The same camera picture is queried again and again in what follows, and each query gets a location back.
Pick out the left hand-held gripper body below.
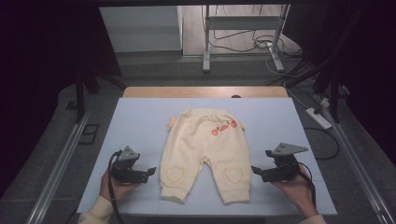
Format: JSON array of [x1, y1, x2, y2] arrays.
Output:
[[109, 145, 149, 185]]

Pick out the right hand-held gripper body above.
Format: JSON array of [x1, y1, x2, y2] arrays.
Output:
[[264, 142, 309, 184]]

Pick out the cream baby pants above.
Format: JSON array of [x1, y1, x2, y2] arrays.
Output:
[[159, 107, 253, 205]]

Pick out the person's left hand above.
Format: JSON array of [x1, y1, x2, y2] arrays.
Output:
[[99, 169, 140, 203]]

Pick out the person's right hand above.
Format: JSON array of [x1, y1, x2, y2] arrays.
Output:
[[270, 163, 319, 219]]

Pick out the light blue table mat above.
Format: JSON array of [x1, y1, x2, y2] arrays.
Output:
[[76, 97, 338, 217]]

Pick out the white power strip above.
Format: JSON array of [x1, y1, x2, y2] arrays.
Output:
[[304, 106, 333, 131]]

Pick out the black metal stand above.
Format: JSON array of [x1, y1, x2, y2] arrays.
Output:
[[312, 60, 350, 124], [74, 69, 127, 124]]

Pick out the dark curtain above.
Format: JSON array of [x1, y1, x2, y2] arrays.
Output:
[[282, 0, 396, 166], [0, 0, 123, 200]]

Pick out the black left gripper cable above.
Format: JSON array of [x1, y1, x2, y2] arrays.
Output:
[[107, 149, 126, 224]]

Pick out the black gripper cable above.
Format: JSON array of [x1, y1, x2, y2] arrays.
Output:
[[296, 161, 318, 208], [107, 149, 126, 224]]

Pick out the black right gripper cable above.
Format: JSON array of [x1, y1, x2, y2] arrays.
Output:
[[296, 161, 318, 208]]

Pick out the black floor cable loop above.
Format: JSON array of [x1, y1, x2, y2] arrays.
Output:
[[303, 126, 341, 161]]

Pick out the aluminium rail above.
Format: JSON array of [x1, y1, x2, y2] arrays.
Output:
[[25, 111, 92, 224], [317, 92, 396, 224]]

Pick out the tangle of floor cables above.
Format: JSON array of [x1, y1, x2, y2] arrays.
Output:
[[207, 27, 303, 61]]

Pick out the white metal stand frame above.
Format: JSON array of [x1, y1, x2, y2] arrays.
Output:
[[202, 4, 291, 75]]

